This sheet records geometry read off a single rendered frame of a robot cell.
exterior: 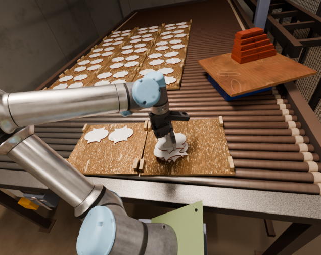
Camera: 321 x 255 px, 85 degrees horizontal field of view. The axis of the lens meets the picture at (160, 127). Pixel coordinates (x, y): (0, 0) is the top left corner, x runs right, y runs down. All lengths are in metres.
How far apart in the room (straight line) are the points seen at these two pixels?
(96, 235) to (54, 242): 1.58
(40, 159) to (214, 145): 0.69
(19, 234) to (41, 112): 1.95
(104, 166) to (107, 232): 0.48
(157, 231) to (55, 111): 0.40
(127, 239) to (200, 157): 0.49
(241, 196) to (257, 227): 0.98
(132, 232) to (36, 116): 0.35
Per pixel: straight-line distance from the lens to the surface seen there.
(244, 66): 1.33
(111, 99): 0.45
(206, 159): 0.84
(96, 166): 0.95
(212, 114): 1.09
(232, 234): 1.70
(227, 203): 0.77
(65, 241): 2.00
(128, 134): 1.01
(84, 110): 0.45
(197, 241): 0.51
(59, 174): 0.59
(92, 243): 0.49
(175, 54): 1.86
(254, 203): 0.79
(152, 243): 0.54
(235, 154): 0.89
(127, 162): 0.89
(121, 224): 0.51
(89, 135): 1.12
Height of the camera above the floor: 1.61
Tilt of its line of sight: 42 degrees down
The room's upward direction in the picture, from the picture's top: 13 degrees counter-clockwise
